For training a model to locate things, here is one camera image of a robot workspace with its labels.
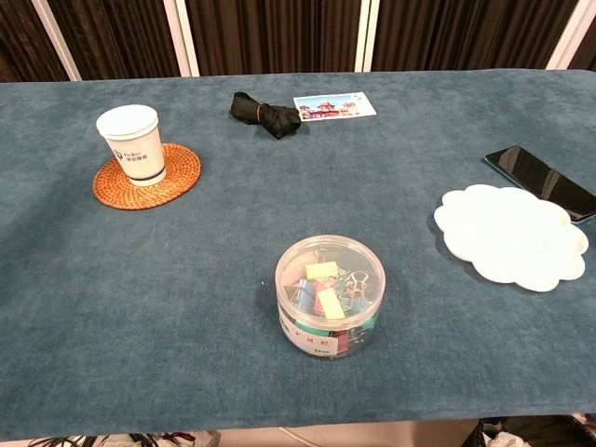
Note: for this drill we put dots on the clear jar of binder clips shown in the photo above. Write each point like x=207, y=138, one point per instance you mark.
x=329, y=298

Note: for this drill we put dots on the blue velvet tablecloth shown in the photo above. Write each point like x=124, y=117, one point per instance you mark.
x=139, y=326

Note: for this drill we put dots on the postcard with temple photo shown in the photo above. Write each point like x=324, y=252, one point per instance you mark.
x=333, y=107

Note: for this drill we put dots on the white flower-shaped plastic palette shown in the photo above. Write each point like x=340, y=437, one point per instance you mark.
x=507, y=237

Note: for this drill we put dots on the black bag under table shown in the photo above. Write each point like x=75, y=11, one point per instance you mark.
x=535, y=433

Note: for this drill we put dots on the black smartphone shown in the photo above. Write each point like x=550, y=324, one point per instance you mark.
x=540, y=174

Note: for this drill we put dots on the white paper cup blue print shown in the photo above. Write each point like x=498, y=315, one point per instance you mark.
x=135, y=149

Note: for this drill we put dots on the round woven rattan coaster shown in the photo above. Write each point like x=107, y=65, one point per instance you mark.
x=181, y=179

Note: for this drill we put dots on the white partition post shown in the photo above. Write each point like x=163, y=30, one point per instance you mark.
x=570, y=35
x=58, y=39
x=182, y=39
x=367, y=35

